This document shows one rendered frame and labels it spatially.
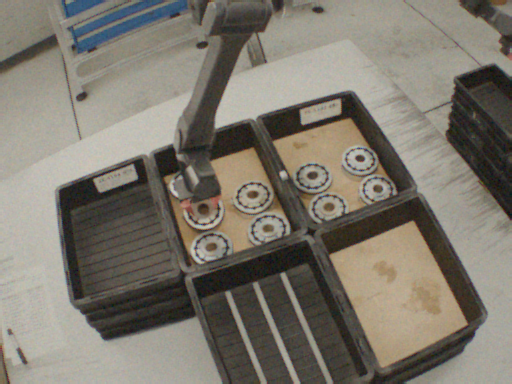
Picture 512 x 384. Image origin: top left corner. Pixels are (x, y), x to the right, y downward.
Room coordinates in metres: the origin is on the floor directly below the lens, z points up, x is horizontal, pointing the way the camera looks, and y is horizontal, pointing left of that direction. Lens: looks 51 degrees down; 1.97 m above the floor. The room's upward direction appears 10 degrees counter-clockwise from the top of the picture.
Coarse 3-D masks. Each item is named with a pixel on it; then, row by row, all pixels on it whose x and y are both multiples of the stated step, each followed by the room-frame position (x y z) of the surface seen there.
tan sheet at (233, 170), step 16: (224, 160) 1.04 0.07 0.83; (240, 160) 1.03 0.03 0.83; (256, 160) 1.02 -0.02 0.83; (224, 176) 0.98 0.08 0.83; (240, 176) 0.97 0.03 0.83; (256, 176) 0.97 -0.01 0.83; (224, 192) 0.93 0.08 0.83; (176, 208) 0.90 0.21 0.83; (224, 208) 0.88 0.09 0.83; (224, 224) 0.83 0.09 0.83; (240, 224) 0.82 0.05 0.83; (192, 240) 0.80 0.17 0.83; (240, 240) 0.77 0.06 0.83
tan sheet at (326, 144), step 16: (320, 128) 1.10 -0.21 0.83; (336, 128) 1.09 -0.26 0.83; (352, 128) 1.08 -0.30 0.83; (288, 144) 1.06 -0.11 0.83; (304, 144) 1.05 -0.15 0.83; (320, 144) 1.04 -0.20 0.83; (336, 144) 1.03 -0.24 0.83; (352, 144) 1.02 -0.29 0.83; (288, 160) 1.00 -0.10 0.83; (304, 160) 0.99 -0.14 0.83; (320, 160) 0.98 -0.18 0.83; (336, 160) 0.97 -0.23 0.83; (336, 176) 0.92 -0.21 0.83; (336, 192) 0.87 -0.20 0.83; (352, 192) 0.86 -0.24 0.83; (352, 208) 0.81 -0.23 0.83
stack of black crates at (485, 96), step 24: (480, 72) 1.57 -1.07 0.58; (504, 72) 1.54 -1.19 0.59; (456, 96) 1.50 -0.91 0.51; (480, 96) 1.51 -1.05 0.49; (504, 96) 1.49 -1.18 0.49; (456, 120) 1.48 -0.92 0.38; (480, 120) 1.34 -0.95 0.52; (504, 120) 1.35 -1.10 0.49; (456, 144) 1.44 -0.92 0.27; (480, 144) 1.31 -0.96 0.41; (504, 144) 1.18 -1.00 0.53; (480, 168) 1.27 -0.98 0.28; (504, 168) 1.17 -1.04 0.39
